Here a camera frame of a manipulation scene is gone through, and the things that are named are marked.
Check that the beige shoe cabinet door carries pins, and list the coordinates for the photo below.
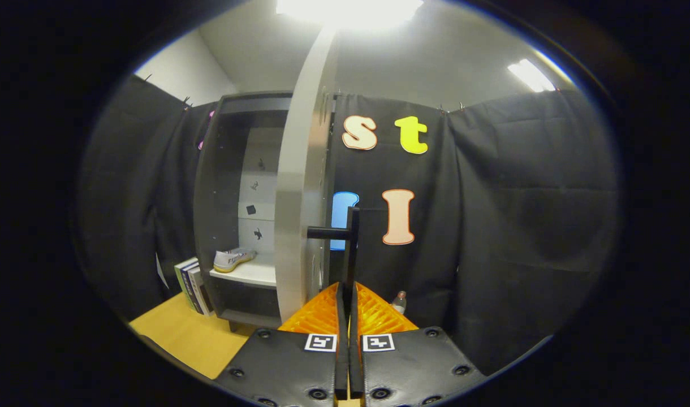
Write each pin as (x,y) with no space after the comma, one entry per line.
(300,198)

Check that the white paper sheet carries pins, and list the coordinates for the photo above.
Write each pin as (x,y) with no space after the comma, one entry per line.
(161,272)

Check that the narrow ceiling light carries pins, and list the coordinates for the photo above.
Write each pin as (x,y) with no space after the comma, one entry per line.
(530,75)

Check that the clear plastic water bottle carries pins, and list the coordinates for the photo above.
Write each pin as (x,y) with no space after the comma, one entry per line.
(399,303)

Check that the dark grey shoe cabinet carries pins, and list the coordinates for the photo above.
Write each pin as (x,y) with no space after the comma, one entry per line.
(220,186)

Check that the dark blue spine book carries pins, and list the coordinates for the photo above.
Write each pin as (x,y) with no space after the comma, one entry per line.
(191,288)

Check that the white cover book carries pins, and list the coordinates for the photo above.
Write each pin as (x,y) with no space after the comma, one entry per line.
(201,291)

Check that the light grey cabinet shelf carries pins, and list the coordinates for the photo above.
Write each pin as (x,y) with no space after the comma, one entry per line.
(249,274)

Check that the white canvas shoe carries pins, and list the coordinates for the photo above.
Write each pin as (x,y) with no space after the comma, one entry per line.
(232,260)

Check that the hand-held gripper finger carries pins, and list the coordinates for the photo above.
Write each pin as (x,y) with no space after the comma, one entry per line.
(355,362)
(341,362)

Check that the black backdrop cloth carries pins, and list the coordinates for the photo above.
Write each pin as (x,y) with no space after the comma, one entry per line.
(520,226)

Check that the large ceiling light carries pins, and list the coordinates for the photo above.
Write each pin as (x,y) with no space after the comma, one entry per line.
(348,11)

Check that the green spine book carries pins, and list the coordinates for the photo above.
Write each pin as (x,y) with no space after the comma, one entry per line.
(181,282)

